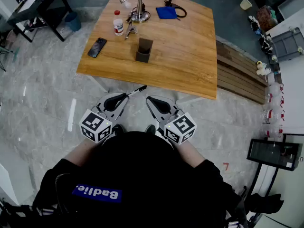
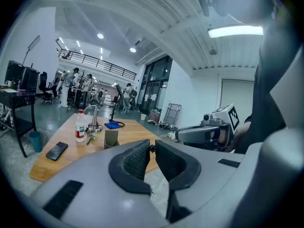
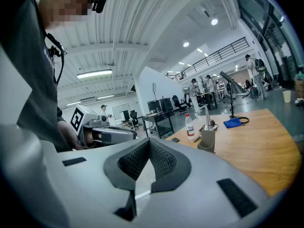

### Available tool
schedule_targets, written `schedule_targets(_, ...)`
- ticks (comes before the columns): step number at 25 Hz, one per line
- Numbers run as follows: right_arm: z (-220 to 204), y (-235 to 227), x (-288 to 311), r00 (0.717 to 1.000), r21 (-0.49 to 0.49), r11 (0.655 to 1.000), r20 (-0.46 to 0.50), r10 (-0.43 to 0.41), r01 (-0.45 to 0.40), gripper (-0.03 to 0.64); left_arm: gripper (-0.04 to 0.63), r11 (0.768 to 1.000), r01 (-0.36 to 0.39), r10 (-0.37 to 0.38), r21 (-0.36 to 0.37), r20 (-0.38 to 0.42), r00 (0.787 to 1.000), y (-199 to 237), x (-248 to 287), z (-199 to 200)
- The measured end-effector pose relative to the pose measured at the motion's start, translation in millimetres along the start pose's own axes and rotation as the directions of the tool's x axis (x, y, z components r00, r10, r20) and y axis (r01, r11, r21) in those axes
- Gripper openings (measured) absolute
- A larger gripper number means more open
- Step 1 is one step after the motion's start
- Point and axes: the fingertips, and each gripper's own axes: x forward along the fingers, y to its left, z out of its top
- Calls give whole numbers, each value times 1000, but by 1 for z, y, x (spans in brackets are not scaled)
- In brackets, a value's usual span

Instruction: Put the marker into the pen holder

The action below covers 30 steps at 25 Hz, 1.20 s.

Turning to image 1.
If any blue waste bin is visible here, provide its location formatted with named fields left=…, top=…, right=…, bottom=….
left=64, top=11, right=82, bottom=32

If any person's right shoe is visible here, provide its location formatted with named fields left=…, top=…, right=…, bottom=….
left=144, top=124, right=157, bottom=135

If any person's black shirt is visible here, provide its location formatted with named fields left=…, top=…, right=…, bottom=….
left=32, top=131, right=248, bottom=228

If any white table leg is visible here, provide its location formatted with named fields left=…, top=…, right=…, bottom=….
left=86, top=75, right=110, bottom=93
left=176, top=95, right=206, bottom=105

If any silver desk lamp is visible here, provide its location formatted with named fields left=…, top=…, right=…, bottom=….
left=119, top=0, right=151, bottom=24

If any person's shoe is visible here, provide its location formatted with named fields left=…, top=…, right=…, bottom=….
left=111, top=124, right=125, bottom=138
left=144, top=124, right=157, bottom=135

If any black desk lamp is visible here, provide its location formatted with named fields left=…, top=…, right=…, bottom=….
left=164, top=0, right=199, bottom=19

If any dark brown pen holder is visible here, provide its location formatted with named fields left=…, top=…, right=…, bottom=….
left=135, top=38, right=154, bottom=63

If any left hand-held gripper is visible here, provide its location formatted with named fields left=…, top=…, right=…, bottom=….
left=79, top=92, right=130, bottom=144

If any black monitor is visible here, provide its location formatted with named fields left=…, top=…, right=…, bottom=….
left=247, top=138, right=304, bottom=171

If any wooden slat bench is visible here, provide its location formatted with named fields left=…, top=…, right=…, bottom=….
left=215, top=40, right=268, bottom=105

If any person's left shoe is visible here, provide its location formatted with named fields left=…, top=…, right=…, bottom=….
left=111, top=124, right=125, bottom=138

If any blue cloth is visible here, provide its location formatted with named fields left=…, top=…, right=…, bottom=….
left=155, top=6, right=178, bottom=20

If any clear bottle with red label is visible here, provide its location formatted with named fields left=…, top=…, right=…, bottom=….
left=261, top=124, right=284, bottom=138
left=267, top=82, right=285, bottom=104
left=262, top=108, right=285, bottom=124

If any black smartphone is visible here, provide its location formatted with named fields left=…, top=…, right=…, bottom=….
left=87, top=37, right=107, bottom=58

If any white bottle with red cap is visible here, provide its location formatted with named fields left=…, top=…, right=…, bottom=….
left=113, top=9, right=124, bottom=37

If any black side desk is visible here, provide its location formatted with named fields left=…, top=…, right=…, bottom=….
left=6, top=0, right=73, bottom=43

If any person's left forearm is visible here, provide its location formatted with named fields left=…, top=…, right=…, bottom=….
left=63, top=138, right=103, bottom=169

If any brown patterned bag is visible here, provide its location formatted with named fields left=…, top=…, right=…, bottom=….
left=256, top=5, right=279, bottom=32

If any paper cup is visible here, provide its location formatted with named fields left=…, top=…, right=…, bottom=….
left=239, top=0, right=253, bottom=10

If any person's right forearm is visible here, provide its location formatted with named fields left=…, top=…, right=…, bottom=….
left=170, top=140, right=206, bottom=169

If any black marker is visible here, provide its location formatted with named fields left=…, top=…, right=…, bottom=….
left=125, top=85, right=148, bottom=97

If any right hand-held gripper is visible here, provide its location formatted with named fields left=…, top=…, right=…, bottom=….
left=145, top=95, right=198, bottom=146

